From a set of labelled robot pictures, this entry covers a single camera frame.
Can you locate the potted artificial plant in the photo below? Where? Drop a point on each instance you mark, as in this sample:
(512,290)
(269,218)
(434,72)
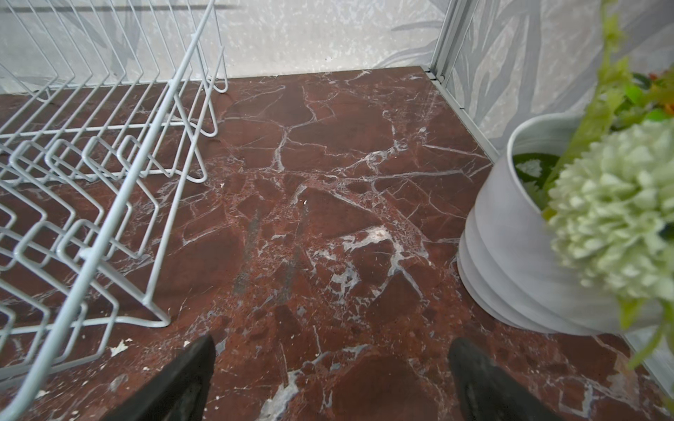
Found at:
(572,231)

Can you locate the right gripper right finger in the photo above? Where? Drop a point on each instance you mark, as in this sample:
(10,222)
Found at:
(486,392)

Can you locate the white wire dish rack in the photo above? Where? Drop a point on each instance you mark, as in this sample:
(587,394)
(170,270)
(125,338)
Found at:
(103,107)

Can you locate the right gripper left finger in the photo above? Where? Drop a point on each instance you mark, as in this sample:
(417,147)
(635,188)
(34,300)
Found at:
(178,392)

